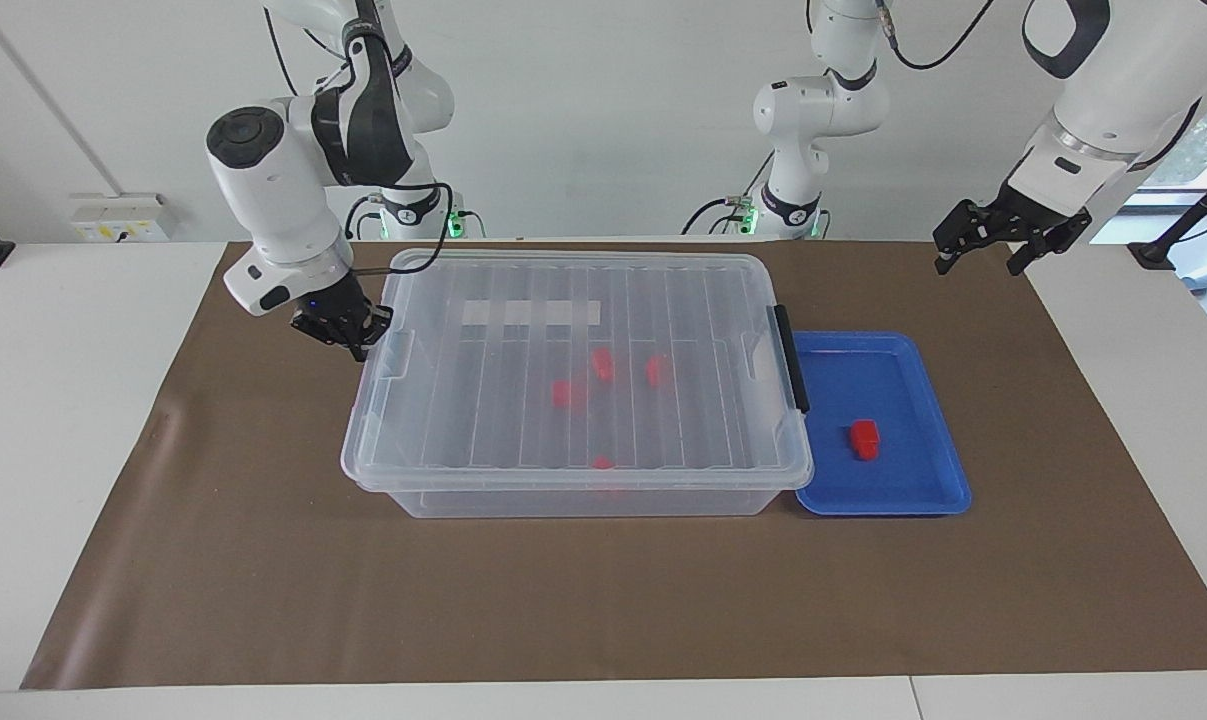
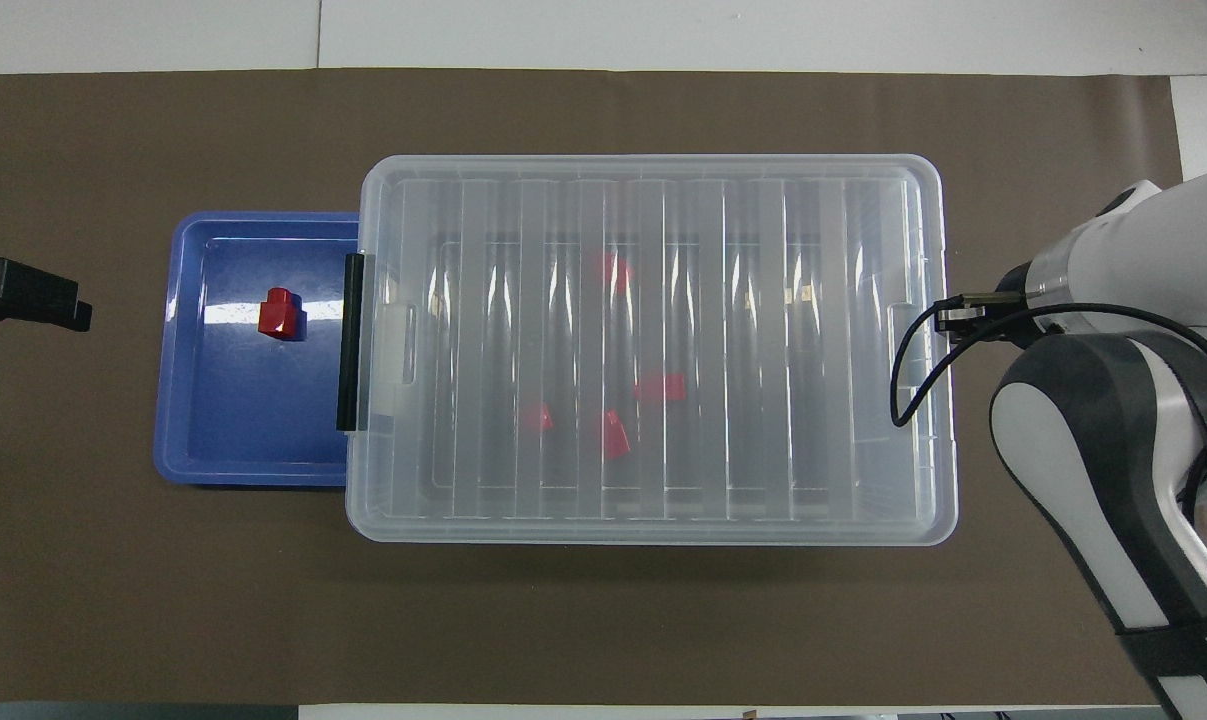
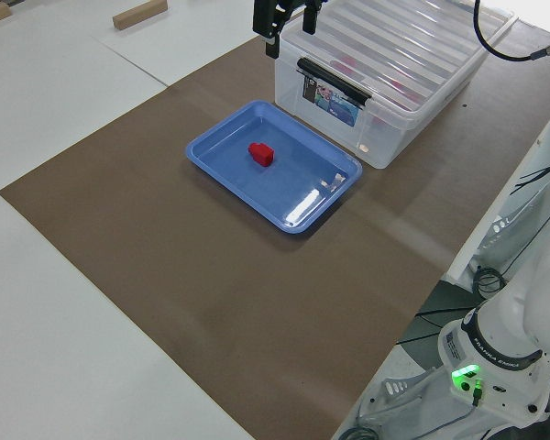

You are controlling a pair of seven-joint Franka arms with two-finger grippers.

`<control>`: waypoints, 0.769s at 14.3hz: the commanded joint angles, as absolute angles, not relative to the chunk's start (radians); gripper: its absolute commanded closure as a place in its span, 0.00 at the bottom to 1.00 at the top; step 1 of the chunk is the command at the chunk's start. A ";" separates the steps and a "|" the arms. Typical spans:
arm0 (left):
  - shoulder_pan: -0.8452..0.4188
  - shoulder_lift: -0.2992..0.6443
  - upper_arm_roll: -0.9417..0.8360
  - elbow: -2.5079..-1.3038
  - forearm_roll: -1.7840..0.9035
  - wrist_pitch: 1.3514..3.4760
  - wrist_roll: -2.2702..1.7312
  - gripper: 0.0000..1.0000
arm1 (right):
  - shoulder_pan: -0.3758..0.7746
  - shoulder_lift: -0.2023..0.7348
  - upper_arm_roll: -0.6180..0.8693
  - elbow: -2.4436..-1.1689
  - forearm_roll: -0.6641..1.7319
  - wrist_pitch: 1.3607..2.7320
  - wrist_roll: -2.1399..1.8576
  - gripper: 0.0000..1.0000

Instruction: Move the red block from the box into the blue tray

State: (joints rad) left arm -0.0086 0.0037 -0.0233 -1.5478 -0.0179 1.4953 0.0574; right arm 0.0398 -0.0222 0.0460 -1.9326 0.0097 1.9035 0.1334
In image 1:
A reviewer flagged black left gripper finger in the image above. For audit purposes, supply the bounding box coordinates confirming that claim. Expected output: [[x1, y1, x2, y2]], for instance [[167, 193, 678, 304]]
[[1008, 235, 1064, 276], [933, 200, 999, 276]]

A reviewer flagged clear ribbed plastic lid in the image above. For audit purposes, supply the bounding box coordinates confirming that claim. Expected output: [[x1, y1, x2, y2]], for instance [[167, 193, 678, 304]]
[[341, 250, 815, 491]]

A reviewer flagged blue plastic tray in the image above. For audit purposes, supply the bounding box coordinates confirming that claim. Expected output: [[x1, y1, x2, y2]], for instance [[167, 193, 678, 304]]
[[785, 331, 972, 517]]

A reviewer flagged clear plastic storage box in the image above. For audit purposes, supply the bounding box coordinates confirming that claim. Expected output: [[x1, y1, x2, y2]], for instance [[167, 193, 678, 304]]
[[358, 250, 814, 519]]

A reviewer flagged black stand with pole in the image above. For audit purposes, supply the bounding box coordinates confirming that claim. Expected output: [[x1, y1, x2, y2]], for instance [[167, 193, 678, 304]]
[[1128, 160, 1207, 269]]

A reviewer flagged brown table mat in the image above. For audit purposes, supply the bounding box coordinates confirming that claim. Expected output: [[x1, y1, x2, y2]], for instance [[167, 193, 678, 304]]
[[20, 240, 1207, 691]]

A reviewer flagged black base cable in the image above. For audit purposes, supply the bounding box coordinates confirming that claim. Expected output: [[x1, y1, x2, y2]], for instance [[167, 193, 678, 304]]
[[343, 195, 384, 241], [683, 150, 776, 236]]

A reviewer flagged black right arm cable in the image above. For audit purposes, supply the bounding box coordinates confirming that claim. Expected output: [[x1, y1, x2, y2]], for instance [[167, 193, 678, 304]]
[[351, 182, 454, 276]]

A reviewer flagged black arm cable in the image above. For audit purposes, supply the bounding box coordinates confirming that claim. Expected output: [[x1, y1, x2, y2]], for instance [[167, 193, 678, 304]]
[[351, 182, 454, 276], [873, 0, 996, 73]]

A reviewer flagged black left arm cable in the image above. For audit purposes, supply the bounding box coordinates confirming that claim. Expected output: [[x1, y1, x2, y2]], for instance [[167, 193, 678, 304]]
[[873, 0, 996, 73]]

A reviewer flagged black box latch handle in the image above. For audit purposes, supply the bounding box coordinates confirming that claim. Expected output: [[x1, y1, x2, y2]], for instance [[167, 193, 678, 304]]
[[773, 305, 811, 414]]

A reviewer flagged white wall socket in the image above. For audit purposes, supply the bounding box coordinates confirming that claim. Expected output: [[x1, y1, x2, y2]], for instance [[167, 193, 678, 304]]
[[71, 194, 171, 243]]

